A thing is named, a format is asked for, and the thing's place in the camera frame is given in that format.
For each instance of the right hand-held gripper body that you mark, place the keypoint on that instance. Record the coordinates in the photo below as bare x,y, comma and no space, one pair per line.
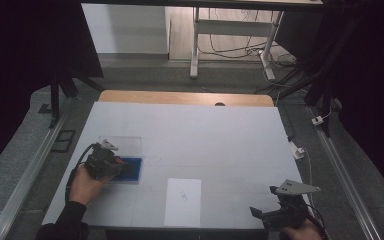
290,206

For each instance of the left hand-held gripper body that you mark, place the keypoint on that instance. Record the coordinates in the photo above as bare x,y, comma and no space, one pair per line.
101,161

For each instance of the red stamp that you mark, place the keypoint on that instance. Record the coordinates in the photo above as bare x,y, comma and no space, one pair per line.
120,160

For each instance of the blue ink pad clear case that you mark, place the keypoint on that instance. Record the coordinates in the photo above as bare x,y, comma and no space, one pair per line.
134,168

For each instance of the white paper sheet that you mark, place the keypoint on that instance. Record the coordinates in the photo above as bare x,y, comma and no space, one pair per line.
182,203

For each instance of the person's right hand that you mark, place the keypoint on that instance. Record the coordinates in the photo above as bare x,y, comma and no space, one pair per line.
303,232

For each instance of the person's left hand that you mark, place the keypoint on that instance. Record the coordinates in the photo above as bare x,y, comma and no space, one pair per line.
85,186

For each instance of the white plug adapter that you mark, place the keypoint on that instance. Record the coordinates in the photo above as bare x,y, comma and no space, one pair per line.
297,151
317,120

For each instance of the black metal stand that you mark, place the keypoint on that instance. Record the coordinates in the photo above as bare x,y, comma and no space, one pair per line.
320,86
58,90

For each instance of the wooden table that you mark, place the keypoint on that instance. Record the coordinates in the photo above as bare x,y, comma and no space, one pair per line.
180,98

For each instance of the black rectangular floor frame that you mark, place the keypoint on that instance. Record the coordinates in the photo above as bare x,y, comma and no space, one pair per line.
63,140

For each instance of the aluminium rail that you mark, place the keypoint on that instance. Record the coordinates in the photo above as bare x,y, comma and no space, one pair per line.
25,180
343,180

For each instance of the white metal desk frame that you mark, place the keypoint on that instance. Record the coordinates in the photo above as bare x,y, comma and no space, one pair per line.
230,28

